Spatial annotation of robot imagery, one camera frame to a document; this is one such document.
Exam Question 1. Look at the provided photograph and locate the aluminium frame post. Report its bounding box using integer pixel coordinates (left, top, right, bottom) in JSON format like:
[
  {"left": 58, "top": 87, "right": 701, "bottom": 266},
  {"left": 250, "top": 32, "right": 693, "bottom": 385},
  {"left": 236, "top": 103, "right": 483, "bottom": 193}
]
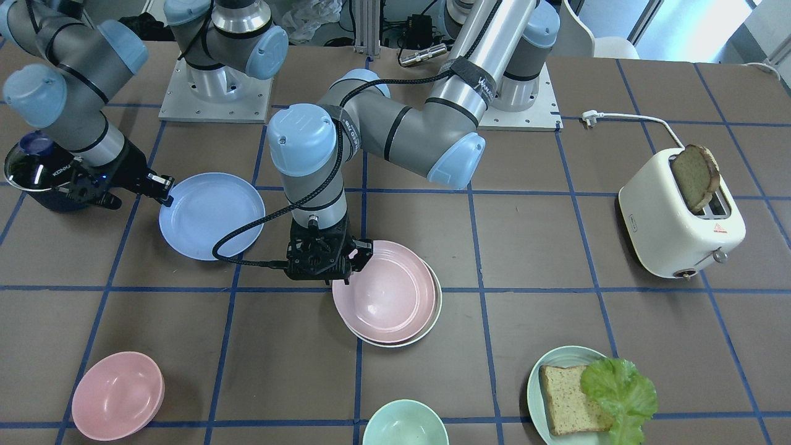
[{"left": 349, "top": 0, "right": 383, "bottom": 59}]

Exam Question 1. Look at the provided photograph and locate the green bowl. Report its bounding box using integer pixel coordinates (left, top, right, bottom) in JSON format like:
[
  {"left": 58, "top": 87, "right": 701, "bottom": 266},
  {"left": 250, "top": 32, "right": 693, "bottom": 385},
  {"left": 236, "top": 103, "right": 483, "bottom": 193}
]
[{"left": 362, "top": 399, "right": 449, "bottom": 444}]

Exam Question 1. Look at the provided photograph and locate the white chair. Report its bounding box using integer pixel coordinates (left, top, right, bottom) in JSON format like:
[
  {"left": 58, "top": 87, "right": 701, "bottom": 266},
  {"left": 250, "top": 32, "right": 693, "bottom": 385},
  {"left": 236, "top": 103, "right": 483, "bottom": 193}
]
[{"left": 550, "top": 1, "right": 640, "bottom": 59}]

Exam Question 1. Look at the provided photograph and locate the white toaster power cable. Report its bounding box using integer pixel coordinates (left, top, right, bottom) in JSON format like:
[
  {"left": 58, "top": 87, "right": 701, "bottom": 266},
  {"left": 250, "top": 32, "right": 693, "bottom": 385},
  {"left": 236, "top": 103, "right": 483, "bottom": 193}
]
[{"left": 583, "top": 110, "right": 685, "bottom": 149}]

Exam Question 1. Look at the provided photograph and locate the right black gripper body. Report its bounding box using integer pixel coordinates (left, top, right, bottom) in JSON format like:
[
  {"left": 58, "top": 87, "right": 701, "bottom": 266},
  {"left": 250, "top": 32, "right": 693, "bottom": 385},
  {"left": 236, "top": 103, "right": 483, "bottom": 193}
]
[{"left": 65, "top": 139, "right": 149, "bottom": 210}]

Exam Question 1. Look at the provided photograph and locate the green plate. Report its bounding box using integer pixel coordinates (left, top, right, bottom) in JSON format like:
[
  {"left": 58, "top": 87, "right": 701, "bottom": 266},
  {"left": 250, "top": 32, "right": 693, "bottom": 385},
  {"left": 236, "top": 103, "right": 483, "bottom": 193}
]
[{"left": 526, "top": 345, "right": 611, "bottom": 444}]

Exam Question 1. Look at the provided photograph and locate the white toaster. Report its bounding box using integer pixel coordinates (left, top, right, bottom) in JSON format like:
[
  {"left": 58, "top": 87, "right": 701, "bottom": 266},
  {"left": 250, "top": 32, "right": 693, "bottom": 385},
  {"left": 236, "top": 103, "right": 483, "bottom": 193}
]
[{"left": 617, "top": 148, "right": 746, "bottom": 279}]

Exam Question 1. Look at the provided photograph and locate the pink plate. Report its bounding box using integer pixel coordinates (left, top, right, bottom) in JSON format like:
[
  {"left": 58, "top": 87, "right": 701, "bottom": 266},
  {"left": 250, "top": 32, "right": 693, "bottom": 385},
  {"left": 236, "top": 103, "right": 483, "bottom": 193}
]
[{"left": 331, "top": 240, "right": 436, "bottom": 343}]

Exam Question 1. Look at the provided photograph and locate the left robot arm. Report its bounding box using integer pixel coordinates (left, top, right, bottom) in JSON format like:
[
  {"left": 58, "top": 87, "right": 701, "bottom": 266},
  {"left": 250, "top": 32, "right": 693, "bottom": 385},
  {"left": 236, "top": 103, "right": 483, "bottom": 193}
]
[{"left": 261, "top": 1, "right": 561, "bottom": 281}]

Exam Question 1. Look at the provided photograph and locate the pink bowl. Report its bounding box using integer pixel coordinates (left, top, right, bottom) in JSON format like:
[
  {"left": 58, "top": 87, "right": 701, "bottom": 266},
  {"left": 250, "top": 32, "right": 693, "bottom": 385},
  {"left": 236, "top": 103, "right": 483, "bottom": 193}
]
[{"left": 72, "top": 351, "right": 166, "bottom": 441}]

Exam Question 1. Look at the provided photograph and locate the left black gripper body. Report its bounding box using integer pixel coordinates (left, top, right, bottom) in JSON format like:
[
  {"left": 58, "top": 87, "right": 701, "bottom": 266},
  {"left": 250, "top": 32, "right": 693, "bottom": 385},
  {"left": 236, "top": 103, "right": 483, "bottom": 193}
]
[{"left": 286, "top": 219, "right": 359, "bottom": 281}]

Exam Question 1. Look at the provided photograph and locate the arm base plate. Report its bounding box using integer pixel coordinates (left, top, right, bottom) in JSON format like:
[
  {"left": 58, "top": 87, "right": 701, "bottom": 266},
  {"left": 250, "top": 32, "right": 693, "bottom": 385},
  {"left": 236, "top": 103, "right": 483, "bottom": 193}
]
[
  {"left": 159, "top": 59, "right": 272, "bottom": 124},
  {"left": 478, "top": 65, "right": 563, "bottom": 132}
]

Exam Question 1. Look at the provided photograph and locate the blue plate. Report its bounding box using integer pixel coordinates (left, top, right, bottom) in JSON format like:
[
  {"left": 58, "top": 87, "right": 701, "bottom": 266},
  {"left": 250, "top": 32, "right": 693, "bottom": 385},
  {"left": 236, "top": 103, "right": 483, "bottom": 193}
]
[{"left": 158, "top": 172, "right": 266, "bottom": 260}]

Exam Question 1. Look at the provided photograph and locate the white plate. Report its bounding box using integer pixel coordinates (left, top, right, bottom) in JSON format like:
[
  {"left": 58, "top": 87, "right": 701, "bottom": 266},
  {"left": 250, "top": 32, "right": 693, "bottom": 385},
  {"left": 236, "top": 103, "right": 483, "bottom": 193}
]
[{"left": 344, "top": 262, "right": 443, "bottom": 349}]

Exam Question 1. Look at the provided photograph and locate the bread slice on plate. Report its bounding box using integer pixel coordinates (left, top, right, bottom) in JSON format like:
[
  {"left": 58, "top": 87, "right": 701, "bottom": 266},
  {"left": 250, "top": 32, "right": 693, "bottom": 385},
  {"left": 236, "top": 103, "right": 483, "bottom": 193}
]
[{"left": 539, "top": 365, "right": 614, "bottom": 436}]

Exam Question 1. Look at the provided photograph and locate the green lettuce leaf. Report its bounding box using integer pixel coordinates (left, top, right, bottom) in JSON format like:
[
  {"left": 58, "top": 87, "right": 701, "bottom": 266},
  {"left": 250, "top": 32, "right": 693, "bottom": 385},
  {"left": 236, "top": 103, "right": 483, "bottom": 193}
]
[{"left": 581, "top": 358, "right": 658, "bottom": 444}]

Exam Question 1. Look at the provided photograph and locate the toast slice in toaster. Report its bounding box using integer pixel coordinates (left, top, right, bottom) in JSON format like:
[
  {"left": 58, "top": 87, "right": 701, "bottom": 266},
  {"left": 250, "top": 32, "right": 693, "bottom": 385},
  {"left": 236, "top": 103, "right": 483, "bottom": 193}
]
[{"left": 670, "top": 144, "right": 721, "bottom": 214}]

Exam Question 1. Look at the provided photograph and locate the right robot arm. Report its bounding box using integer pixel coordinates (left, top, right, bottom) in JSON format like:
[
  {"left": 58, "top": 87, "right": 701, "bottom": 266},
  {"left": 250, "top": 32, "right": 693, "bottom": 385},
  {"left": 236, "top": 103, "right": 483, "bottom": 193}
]
[{"left": 2, "top": 1, "right": 289, "bottom": 211}]

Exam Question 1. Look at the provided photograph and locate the blue saucepan with lid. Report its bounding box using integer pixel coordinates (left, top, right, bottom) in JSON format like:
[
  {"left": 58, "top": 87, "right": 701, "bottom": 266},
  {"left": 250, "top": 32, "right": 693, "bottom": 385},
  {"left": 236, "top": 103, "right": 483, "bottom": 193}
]
[{"left": 4, "top": 130, "right": 88, "bottom": 213}]

